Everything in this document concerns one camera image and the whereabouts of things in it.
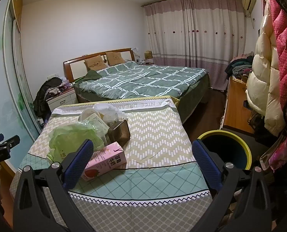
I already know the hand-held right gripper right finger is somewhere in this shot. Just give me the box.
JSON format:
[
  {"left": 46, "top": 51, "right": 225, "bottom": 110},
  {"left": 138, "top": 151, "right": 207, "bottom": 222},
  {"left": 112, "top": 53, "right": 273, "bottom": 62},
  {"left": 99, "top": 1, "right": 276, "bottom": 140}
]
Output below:
[{"left": 191, "top": 139, "right": 272, "bottom": 232}]

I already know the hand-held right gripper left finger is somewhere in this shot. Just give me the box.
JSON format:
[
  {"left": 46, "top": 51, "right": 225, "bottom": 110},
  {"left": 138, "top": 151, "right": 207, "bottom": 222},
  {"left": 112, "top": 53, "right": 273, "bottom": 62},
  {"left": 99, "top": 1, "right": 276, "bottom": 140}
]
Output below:
[{"left": 13, "top": 139, "right": 96, "bottom": 232}]

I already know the blue bin with yellow rim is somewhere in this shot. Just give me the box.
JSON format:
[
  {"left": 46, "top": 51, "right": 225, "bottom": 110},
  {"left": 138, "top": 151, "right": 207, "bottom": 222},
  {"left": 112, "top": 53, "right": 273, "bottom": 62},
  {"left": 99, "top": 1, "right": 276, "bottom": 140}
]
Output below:
[{"left": 197, "top": 130, "right": 252, "bottom": 171}]

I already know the pink milk carton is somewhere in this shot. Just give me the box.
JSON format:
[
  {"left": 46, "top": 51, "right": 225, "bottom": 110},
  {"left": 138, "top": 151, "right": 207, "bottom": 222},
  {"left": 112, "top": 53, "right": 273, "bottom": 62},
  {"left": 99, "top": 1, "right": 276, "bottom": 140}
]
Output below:
[{"left": 82, "top": 142, "right": 127, "bottom": 182}]

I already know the green plastic bag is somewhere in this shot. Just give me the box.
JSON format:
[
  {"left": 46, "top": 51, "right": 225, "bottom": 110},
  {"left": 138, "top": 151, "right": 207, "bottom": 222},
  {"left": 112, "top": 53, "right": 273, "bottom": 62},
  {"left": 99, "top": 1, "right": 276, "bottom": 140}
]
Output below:
[{"left": 47, "top": 122, "right": 105, "bottom": 163}]

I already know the green label paper cup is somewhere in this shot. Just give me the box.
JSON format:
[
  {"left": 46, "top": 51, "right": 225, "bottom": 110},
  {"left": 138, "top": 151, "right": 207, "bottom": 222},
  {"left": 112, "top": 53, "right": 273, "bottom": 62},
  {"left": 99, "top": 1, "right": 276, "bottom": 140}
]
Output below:
[{"left": 87, "top": 115, "right": 110, "bottom": 138}]

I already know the brown plastic tray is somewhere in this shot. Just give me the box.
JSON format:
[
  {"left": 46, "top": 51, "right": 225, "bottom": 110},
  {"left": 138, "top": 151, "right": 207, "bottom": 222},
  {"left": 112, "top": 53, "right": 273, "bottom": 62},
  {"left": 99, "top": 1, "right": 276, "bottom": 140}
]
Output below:
[{"left": 108, "top": 119, "right": 131, "bottom": 145}]

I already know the clear plastic container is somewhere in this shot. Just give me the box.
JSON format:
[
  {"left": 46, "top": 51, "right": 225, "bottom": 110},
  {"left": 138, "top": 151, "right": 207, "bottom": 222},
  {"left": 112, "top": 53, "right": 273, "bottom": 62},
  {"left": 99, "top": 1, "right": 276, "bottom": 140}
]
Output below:
[{"left": 102, "top": 112, "right": 118, "bottom": 128}]

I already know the white scalloped plastic tray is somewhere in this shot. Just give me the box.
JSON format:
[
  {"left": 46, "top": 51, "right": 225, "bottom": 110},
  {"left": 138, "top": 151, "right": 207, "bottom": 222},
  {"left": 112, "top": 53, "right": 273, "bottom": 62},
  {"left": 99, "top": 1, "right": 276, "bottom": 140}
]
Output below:
[{"left": 95, "top": 103, "right": 128, "bottom": 121}]

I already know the dark jacket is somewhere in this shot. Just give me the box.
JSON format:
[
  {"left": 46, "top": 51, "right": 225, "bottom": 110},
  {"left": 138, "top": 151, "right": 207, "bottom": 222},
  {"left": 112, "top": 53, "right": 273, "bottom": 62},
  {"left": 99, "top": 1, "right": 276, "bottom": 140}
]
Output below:
[{"left": 33, "top": 77, "right": 63, "bottom": 121}]

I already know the patterned tablecloth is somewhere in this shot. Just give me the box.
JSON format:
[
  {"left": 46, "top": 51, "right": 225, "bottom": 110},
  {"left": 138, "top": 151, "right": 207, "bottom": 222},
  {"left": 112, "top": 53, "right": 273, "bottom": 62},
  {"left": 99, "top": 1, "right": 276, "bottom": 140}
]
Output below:
[{"left": 9, "top": 96, "right": 215, "bottom": 232}]

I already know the sliding wardrobe door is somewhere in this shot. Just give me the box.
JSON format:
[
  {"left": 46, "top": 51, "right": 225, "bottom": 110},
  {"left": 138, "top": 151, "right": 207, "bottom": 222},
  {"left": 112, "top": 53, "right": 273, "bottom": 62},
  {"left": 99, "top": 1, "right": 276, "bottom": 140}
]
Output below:
[{"left": 0, "top": 0, "right": 52, "bottom": 170}]

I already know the wooden desk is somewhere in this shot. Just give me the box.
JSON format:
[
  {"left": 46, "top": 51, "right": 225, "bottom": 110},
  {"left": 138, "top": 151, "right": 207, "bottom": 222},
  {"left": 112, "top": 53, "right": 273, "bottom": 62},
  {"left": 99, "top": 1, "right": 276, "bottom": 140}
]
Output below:
[{"left": 220, "top": 76, "right": 257, "bottom": 134}]

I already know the dark patterned bag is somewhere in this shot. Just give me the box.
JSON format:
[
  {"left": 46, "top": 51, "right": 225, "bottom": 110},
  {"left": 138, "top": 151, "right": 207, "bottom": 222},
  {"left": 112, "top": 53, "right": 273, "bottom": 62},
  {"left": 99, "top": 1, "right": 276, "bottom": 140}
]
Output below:
[{"left": 247, "top": 112, "right": 266, "bottom": 127}]

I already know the white nightstand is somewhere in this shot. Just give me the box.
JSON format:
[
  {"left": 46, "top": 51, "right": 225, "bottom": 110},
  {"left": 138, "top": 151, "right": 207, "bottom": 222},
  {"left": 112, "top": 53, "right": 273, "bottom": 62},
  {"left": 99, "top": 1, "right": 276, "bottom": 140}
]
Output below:
[{"left": 46, "top": 87, "right": 78, "bottom": 113}]

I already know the pink floral garment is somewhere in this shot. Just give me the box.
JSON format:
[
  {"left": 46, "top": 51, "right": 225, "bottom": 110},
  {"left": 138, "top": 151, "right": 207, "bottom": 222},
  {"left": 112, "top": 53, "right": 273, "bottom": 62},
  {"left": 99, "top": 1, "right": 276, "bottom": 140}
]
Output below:
[{"left": 260, "top": 126, "right": 287, "bottom": 172}]

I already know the dark green cloth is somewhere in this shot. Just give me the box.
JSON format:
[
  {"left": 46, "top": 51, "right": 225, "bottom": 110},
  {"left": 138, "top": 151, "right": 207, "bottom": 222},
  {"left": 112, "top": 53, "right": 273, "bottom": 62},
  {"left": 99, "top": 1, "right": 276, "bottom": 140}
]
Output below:
[{"left": 76, "top": 70, "right": 103, "bottom": 83}]

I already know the wooden bed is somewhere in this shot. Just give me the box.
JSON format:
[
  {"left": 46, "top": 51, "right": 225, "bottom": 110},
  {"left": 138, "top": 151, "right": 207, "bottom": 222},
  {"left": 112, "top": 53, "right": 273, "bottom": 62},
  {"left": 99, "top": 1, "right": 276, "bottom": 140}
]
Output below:
[{"left": 63, "top": 48, "right": 212, "bottom": 121}]

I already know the pile of clothes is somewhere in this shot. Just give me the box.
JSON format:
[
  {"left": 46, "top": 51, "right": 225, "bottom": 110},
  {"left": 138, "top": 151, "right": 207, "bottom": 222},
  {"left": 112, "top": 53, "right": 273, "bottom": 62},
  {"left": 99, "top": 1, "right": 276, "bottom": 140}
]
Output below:
[{"left": 224, "top": 52, "right": 255, "bottom": 83}]

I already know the green checked duvet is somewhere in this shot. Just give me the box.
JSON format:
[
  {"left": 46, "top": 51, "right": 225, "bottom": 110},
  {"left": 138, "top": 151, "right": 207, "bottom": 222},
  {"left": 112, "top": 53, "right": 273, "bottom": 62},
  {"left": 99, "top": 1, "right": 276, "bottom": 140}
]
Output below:
[{"left": 73, "top": 61, "right": 210, "bottom": 100}]

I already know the white puffer jacket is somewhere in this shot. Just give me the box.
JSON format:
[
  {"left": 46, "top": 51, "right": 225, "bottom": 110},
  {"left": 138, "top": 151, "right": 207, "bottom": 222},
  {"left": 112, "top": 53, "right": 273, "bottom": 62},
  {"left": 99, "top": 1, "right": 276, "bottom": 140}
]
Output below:
[{"left": 245, "top": 0, "right": 285, "bottom": 136}]

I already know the tan embroidered pillow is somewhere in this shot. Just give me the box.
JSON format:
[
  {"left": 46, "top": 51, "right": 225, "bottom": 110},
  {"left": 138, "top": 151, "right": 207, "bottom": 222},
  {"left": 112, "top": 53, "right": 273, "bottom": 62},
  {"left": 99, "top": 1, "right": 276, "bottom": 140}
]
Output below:
[
  {"left": 105, "top": 51, "right": 126, "bottom": 66},
  {"left": 84, "top": 55, "right": 108, "bottom": 72}
]

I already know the pink and white curtain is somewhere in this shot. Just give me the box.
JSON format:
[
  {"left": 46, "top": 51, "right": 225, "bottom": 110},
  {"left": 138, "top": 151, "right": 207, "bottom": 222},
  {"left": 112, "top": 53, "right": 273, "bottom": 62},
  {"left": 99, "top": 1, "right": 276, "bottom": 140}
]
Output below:
[{"left": 142, "top": 0, "right": 249, "bottom": 90}]

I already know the red dotted jacket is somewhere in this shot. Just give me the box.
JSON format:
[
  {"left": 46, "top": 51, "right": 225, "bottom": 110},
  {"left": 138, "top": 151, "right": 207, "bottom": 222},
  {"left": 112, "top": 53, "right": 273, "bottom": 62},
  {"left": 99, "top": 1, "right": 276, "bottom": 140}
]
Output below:
[{"left": 270, "top": 0, "right": 287, "bottom": 112}]

